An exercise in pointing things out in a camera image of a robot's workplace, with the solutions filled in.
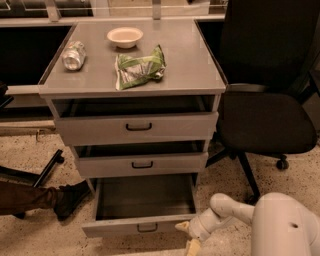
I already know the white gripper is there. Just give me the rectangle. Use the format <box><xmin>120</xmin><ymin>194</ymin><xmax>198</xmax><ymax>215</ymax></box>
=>
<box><xmin>175</xmin><ymin>208</ymin><xmax>234</xmax><ymax>256</ymax></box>

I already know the black shoe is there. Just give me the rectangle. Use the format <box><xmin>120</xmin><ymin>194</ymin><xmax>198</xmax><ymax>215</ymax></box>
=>
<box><xmin>54</xmin><ymin>181</ymin><xmax>90</xmax><ymax>221</ymax></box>

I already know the green chip bag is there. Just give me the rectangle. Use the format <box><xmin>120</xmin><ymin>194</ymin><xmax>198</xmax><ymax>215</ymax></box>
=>
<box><xmin>115</xmin><ymin>45</ymin><xmax>166</xmax><ymax>90</ymax></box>

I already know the grey bottom drawer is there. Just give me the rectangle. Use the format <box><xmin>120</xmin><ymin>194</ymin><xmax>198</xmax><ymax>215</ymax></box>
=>
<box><xmin>83</xmin><ymin>173</ymin><xmax>197</xmax><ymax>237</ymax></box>

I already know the grey top drawer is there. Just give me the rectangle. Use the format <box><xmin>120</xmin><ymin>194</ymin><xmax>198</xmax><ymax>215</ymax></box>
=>
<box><xmin>53</xmin><ymin>96</ymin><xmax>218</xmax><ymax>146</ymax></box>

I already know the black office chair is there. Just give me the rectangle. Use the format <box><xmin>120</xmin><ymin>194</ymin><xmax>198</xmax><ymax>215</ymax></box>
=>
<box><xmin>207</xmin><ymin>0</ymin><xmax>320</xmax><ymax>204</ymax></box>

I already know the black chair base left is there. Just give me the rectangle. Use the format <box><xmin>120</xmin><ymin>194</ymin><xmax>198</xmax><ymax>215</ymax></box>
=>
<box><xmin>0</xmin><ymin>148</ymin><xmax>65</xmax><ymax>220</ymax></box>

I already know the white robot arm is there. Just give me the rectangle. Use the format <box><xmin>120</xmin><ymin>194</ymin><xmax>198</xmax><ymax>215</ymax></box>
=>
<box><xmin>175</xmin><ymin>192</ymin><xmax>320</xmax><ymax>256</ymax></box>

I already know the grey drawer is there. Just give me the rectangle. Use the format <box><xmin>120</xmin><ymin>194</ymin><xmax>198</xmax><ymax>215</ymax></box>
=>
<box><xmin>83</xmin><ymin>173</ymin><xmax>197</xmax><ymax>237</ymax></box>
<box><xmin>73</xmin><ymin>141</ymin><xmax>208</xmax><ymax>178</ymax></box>
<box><xmin>53</xmin><ymin>96</ymin><xmax>218</xmax><ymax>146</ymax></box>

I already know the white ceramic bowl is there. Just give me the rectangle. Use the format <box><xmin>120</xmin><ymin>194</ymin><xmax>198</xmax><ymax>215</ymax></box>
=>
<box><xmin>107</xmin><ymin>27</ymin><xmax>143</xmax><ymax>49</ymax></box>

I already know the grey middle drawer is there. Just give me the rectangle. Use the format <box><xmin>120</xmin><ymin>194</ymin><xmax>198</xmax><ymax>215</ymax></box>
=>
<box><xmin>73</xmin><ymin>141</ymin><xmax>208</xmax><ymax>178</ymax></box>

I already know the crushed silver can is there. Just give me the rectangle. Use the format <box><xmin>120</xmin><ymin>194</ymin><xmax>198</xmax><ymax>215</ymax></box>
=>
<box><xmin>62</xmin><ymin>41</ymin><xmax>86</xmax><ymax>71</ymax></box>

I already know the grey drawer cabinet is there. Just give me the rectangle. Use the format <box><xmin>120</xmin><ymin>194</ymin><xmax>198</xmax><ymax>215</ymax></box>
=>
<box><xmin>37</xmin><ymin>18</ymin><xmax>229</xmax><ymax>184</ymax></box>

